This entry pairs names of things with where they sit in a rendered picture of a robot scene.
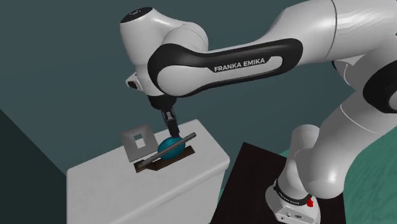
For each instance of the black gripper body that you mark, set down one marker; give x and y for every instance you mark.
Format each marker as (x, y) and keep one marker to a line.
(161, 101)

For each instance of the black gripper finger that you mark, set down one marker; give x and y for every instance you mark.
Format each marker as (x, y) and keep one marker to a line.
(172, 124)

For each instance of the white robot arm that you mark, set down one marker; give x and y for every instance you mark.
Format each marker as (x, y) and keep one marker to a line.
(310, 40)

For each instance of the grey flat tablet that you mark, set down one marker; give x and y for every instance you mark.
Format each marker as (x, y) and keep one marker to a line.
(173, 146)

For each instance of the teal ball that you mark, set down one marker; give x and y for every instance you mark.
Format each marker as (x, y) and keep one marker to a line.
(169, 154)

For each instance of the dark brown flat stand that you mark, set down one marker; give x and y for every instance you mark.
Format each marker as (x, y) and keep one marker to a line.
(183, 154)

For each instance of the grey square plate with hole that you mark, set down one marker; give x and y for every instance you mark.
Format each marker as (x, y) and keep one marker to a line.
(145, 149)

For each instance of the white toilet tank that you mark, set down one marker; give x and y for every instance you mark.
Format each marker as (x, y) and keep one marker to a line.
(124, 192)

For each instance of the dark robot stand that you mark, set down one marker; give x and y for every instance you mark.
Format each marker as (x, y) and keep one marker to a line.
(248, 186)

